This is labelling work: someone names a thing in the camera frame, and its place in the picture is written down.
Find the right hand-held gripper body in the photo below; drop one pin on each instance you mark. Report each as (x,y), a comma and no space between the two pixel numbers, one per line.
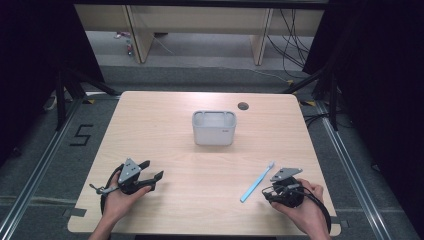
(286,174)

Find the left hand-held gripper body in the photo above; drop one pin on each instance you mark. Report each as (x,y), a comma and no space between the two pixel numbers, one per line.
(129,170)

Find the light blue toothbrush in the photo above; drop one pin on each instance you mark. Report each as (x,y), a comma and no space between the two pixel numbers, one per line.
(256,183)

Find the white plastic holder box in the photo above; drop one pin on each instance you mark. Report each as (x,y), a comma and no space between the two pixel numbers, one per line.
(214,133)

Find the person's left hand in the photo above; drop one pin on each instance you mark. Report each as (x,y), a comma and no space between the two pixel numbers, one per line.
(116,203)

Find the person's right hand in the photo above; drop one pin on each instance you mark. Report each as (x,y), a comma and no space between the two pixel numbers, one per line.
(310,213)

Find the dark round table grommet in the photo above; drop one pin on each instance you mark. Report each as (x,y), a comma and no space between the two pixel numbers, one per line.
(243,106)

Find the black metal stand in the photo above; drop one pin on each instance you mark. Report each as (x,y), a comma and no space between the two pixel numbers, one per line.
(331,100)
(61,100)

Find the small colourful floor object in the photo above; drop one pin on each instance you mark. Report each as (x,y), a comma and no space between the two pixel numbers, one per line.
(129,47)

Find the black curtain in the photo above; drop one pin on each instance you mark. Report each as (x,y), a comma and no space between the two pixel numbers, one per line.
(33,66)
(380,83)

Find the small pink floor object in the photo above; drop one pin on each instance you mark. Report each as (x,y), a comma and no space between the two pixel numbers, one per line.
(121,34)

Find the aluminium floor rail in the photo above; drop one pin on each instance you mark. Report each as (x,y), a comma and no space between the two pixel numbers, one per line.
(36,166)
(353,173)

